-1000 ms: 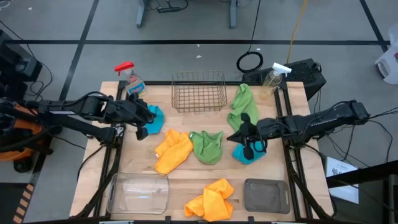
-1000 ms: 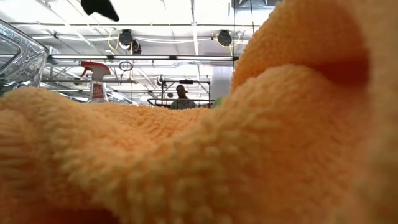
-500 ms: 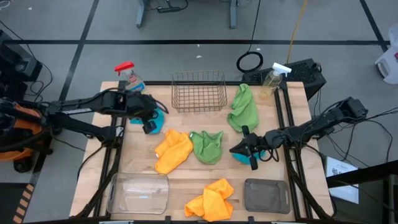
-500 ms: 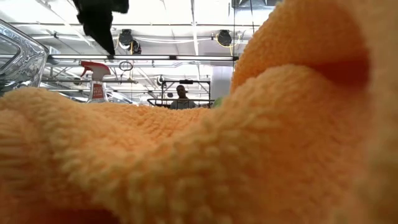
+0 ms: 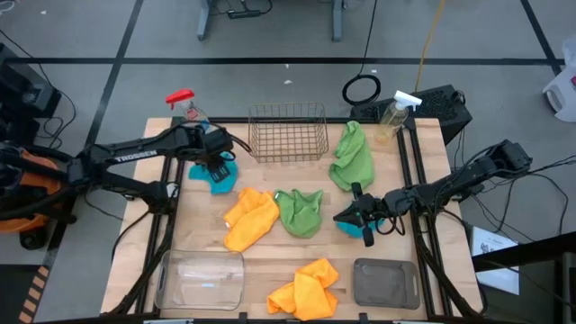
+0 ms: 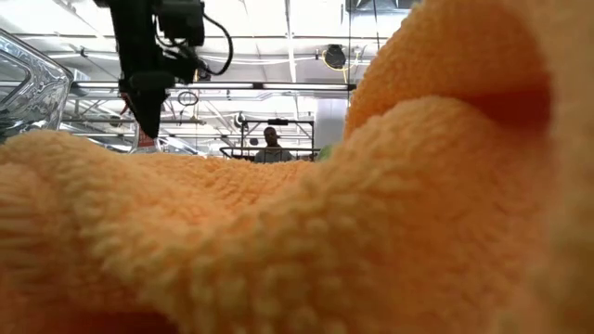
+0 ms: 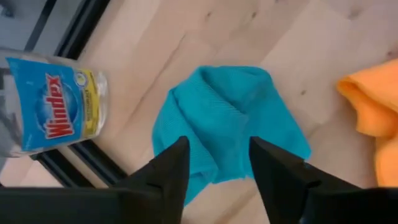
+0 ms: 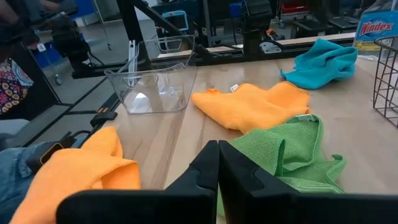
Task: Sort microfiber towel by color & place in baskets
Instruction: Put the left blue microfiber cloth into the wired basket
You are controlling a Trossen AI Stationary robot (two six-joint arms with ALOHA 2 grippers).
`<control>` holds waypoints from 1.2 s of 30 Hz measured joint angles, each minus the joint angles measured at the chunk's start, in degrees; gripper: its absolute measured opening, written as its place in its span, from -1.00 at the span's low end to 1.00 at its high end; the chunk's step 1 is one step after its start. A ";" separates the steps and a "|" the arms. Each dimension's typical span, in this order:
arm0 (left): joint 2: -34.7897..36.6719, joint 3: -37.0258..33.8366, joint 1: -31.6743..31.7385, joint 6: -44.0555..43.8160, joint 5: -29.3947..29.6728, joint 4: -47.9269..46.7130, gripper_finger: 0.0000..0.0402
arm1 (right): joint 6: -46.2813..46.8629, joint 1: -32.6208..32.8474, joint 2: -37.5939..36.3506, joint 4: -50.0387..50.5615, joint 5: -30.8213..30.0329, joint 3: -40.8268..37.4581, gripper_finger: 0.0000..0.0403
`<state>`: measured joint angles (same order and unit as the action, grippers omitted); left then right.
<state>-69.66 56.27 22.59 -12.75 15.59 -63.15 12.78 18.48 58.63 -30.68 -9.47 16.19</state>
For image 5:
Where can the black equipment box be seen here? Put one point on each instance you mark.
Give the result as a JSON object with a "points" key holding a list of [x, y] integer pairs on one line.
{"points": [[27, 90]]}

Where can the orange and black vacuum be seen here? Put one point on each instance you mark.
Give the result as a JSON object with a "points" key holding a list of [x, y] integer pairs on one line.
{"points": [[22, 222]]}

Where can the red-trigger spray bottle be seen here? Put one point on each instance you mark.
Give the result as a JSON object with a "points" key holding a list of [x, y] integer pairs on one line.
{"points": [[180, 96]]}

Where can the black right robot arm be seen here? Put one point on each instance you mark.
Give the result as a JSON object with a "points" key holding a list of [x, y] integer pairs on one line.
{"points": [[450, 184]]}

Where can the teal microfiber towel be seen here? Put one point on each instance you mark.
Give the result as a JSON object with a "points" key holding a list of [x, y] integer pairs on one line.
{"points": [[351, 230], [225, 186]]}

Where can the white-trigger spray bottle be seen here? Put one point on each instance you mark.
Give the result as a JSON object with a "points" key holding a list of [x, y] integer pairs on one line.
{"points": [[407, 100]]}

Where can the clear plastic bin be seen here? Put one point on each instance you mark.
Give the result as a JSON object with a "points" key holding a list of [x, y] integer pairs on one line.
{"points": [[198, 279]]}

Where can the green microfiber towel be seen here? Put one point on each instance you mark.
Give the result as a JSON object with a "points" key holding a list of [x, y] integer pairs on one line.
{"points": [[299, 216], [355, 157]]}

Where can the black frame bracket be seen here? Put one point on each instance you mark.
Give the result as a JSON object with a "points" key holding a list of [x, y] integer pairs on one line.
{"points": [[243, 318], [363, 318]]}

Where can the grey plastic bin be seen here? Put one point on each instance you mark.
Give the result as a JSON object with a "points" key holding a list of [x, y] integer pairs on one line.
{"points": [[387, 283]]}

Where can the grey desk legs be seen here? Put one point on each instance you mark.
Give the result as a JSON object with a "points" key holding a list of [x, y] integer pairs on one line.
{"points": [[337, 22]]}

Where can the black power strip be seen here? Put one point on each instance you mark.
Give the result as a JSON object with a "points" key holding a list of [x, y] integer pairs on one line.
{"points": [[243, 14]]}

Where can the hazard-striped floor mat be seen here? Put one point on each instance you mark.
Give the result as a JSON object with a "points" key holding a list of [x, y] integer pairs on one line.
{"points": [[33, 292]]}

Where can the black aluminium table frame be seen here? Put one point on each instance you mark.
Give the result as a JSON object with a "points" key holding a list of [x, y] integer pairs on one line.
{"points": [[403, 157]]}

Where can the black computer case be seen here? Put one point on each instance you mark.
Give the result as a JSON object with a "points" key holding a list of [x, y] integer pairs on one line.
{"points": [[436, 108]]}

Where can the orange microfiber towel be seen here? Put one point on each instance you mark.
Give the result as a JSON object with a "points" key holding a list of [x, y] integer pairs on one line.
{"points": [[252, 220], [306, 288]]}

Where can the black side table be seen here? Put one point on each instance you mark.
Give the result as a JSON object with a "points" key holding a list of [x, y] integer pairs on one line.
{"points": [[540, 252]]}

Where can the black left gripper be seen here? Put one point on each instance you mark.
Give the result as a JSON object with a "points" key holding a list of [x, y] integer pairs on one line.
{"points": [[215, 144]]}

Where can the white paper sheet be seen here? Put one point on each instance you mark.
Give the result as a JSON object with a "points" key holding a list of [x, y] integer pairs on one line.
{"points": [[490, 243]]}

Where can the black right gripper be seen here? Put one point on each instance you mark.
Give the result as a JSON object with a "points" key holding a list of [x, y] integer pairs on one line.
{"points": [[382, 202]]}

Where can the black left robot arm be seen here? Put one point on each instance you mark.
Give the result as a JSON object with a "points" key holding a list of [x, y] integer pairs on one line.
{"points": [[135, 155]]}

